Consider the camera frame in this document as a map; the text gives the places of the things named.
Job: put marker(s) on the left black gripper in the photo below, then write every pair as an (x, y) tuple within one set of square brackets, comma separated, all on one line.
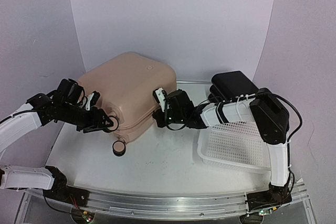
[(95, 121)]

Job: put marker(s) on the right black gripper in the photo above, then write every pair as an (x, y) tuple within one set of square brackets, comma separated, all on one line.
[(157, 115)]

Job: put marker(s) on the pink hard-shell suitcase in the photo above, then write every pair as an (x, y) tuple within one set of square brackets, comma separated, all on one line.
[(126, 84)]

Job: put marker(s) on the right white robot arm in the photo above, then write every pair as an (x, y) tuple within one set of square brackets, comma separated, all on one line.
[(262, 108)]

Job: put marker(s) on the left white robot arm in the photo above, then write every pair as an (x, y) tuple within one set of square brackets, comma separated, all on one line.
[(28, 133)]

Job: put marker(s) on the white perforated plastic basket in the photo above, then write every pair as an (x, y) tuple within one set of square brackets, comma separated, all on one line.
[(237, 146)]

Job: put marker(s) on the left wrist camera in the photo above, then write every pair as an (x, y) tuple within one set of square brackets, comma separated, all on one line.
[(92, 100)]

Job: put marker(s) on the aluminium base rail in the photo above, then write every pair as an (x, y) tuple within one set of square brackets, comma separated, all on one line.
[(160, 207)]

